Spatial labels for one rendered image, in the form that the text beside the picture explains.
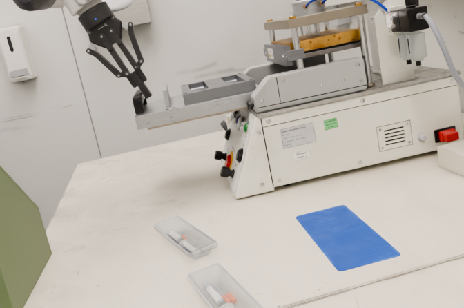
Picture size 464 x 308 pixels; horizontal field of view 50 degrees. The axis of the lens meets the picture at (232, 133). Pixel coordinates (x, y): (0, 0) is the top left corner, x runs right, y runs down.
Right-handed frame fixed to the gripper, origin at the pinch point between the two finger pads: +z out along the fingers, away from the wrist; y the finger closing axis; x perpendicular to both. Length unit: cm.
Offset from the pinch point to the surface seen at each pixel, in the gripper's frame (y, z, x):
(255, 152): -14.0, 24.2, 17.2
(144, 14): -8, -20, -130
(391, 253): -22, 38, 54
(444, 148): -47, 42, 27
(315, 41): -38.8, 12.0, 10.6
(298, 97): -28.2, 19.3, 16.6
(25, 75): 56, -25, -130
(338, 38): -43.6, 14.1, 11.0
